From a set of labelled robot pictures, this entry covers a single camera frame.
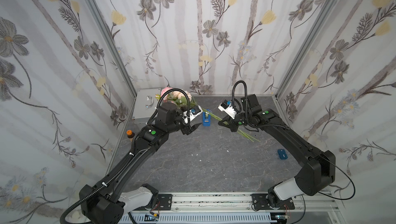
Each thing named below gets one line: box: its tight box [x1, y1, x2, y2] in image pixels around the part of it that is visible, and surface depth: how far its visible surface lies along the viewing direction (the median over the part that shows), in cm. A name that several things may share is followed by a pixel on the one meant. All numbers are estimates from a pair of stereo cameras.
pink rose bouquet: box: [154, 86, 261, 143], surface depth 75 cm
